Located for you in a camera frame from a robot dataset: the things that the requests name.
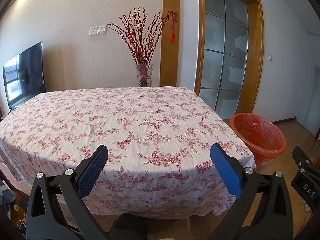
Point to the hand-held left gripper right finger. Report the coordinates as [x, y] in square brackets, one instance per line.
[226, 170]

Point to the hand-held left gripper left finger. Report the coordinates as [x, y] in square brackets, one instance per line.
[92, 172]

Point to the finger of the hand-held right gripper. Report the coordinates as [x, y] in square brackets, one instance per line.
[301, 158]

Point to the orange waste basket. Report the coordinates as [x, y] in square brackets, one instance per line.
[262, 132]

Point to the floral pink white tablecloth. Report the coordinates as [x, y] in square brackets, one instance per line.
[140, 130]

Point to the black fabric seat back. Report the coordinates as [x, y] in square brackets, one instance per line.
[130, 227]

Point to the dark grey cloth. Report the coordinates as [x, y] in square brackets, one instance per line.
[6, 195]

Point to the frosted glass door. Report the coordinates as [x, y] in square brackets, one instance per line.
[225, 62]

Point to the clear glass vase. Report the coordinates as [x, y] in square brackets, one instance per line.
[144, 75]

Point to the black flat television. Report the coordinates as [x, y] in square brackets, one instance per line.
[25, 77]

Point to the red hanging tassel ornament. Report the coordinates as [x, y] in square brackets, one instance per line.
[173, 17]

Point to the wooden door frame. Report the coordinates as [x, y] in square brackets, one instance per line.
[257, 62]

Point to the wooden wall panel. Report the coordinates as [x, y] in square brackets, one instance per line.
[170, 60]

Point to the white wall socket plate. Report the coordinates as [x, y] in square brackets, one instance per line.
[97, 30]

